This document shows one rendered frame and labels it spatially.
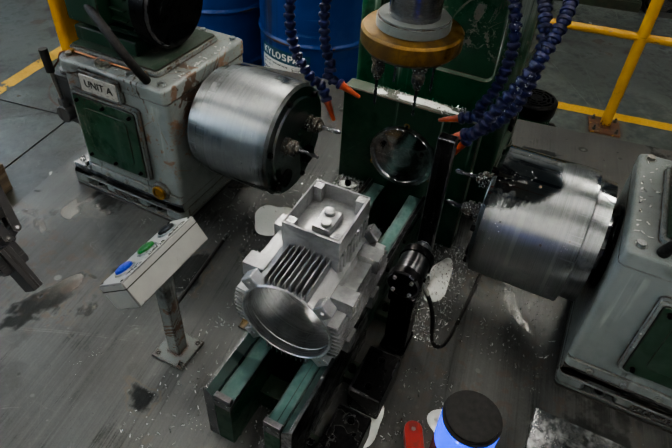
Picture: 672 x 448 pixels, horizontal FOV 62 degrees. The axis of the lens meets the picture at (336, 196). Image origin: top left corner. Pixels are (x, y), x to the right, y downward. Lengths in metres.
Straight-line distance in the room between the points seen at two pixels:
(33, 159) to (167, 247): 2.24
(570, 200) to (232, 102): 0.65
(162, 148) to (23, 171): 1.86
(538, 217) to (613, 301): 0.18
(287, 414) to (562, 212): 0.54
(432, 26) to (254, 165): 0.44
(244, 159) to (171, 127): 0.18
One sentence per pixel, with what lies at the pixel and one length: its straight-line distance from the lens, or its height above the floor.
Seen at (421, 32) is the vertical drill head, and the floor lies 1.35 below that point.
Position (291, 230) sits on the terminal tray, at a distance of 0.87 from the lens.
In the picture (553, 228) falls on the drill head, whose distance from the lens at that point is 0.99.
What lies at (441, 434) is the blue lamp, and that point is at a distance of 0.63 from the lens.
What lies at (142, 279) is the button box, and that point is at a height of 1.07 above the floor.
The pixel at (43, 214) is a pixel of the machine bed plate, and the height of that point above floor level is 0.80.
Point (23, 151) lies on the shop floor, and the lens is 3.23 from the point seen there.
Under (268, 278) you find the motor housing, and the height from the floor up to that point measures 1.10.
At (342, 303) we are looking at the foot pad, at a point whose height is 1.07.
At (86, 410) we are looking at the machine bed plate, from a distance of 1.14.
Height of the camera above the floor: 1.74
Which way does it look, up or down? 41 degrees down
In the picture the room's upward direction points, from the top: 4 degrees clockwise
